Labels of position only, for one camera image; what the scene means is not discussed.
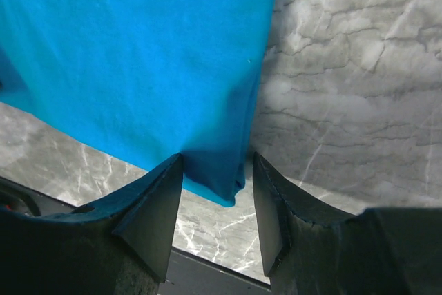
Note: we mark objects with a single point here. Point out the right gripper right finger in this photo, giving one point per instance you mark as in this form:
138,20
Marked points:
310,247

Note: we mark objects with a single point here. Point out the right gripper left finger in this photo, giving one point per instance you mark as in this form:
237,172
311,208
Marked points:
118,244

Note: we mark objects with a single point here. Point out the teal t shirt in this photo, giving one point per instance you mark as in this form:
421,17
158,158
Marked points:
142,80

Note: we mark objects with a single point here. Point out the black base beam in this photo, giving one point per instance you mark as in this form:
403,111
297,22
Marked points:
187,273

